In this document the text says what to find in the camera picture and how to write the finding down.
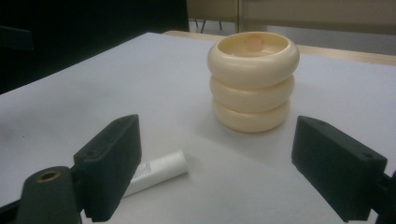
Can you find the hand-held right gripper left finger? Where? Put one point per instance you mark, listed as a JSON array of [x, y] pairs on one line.
[[109, 168]]

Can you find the cream ribbed round container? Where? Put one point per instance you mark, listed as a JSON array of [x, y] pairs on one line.
[[251, 93]]

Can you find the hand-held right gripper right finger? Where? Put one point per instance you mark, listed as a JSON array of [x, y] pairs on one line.
[[339, 168]]

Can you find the metal stand legs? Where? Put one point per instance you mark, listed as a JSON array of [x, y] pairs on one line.
[[208, 24]]

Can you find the white cosmetic tube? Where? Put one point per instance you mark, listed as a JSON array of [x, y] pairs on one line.
[[158, 170]]

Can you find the dark curtain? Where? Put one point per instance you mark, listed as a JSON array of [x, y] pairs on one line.
[[77, 34]]

